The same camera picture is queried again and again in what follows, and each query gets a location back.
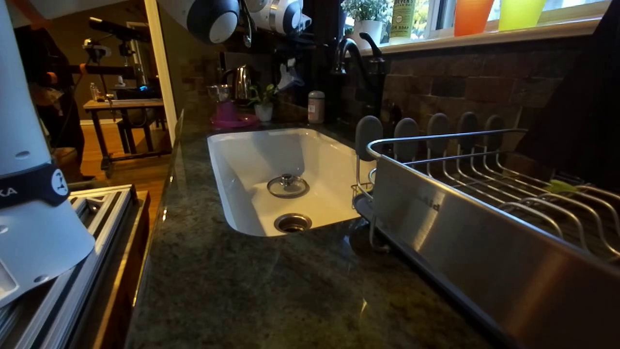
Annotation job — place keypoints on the blue striped cloth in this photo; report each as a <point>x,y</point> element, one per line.
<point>290,75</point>

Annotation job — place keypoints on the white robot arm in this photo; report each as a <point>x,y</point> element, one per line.
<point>42,232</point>

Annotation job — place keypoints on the sink drain stopper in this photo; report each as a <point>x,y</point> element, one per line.
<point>288,186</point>

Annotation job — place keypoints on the white ceramic sink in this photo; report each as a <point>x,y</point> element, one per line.
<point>245,160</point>

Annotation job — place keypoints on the sink drain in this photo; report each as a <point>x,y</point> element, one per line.
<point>293,223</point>

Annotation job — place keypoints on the orange label bottle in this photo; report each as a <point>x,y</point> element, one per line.
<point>317,106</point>

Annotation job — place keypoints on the green leafy plant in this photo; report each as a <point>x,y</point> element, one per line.
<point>262,98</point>

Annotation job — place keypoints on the purple plate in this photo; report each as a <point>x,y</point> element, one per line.
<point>228,116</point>

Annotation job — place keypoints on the dark bronze faucet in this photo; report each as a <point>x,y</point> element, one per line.
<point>373,71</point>

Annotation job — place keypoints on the stainless steel bowl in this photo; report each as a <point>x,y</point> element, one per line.
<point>239,79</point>

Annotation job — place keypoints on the white flower pot plant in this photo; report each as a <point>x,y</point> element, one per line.
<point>369,15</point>

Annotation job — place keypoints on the wooden table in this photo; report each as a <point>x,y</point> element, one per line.
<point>135,118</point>

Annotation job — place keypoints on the green label soap bottle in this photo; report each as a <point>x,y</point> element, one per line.
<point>402,9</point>

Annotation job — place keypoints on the orange cup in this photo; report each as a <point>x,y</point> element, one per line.
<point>472,15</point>

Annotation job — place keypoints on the stainless steel dish rack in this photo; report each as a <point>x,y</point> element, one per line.
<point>534,257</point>

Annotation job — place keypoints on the green cup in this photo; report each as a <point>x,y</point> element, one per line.
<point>520,13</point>

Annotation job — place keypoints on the person in background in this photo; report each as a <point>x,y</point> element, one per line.
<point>51,85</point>

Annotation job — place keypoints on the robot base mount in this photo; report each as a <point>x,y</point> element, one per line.
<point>88,306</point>

